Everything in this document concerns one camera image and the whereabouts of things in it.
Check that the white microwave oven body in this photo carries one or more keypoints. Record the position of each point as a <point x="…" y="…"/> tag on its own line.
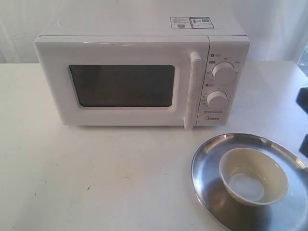
<point x="227" y="44"/>

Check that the round stainless steel tray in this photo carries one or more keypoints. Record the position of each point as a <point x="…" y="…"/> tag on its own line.
<point x="290" y="214"/>

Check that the upper white control knob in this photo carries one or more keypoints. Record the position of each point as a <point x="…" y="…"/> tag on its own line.
<point x="224" y="73"/>

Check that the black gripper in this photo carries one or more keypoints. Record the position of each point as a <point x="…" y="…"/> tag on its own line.
<point x="302" y="101"/>

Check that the cream ceramic bowl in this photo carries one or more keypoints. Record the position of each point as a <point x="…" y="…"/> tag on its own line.
<point x="252" y="177"/>

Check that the white control knob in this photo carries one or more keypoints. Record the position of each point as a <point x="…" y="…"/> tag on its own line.
<point x="224" y="73"/>
<point x="217" y="100"/>

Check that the printed warning label sticker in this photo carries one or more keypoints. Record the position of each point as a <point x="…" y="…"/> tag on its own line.
<point x="191" y="23"/>

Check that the lower white control knob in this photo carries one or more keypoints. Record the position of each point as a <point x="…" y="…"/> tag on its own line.
<point x="217" y="100"/>

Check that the white microwave door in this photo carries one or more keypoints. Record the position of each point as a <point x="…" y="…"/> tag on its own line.
<point x="125" y="81"/>

